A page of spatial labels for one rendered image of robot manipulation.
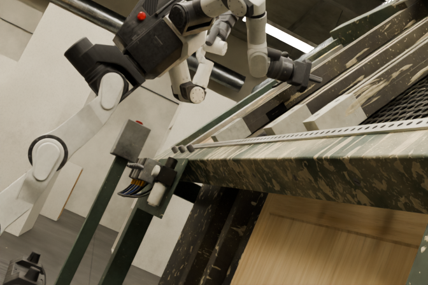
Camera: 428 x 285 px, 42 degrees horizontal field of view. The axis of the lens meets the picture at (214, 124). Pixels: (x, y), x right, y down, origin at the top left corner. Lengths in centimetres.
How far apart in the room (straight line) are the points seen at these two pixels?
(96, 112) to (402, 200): 142
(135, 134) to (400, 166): 191
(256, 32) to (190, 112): 427
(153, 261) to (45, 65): 251
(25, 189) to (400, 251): 137
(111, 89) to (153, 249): 408
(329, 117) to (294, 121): 26
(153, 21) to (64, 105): 247
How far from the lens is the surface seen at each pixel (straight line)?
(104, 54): 219
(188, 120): 614
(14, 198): 216
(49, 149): 211
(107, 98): 214
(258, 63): 199
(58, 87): 461
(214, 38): 261
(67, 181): 722
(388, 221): 128
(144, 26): 220
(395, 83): 145
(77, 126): 216
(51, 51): 467
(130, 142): 266
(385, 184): 97
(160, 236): 608
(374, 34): 239
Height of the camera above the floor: 58
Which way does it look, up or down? 11 degrees up
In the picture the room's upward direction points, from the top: 24 degrees clockwise
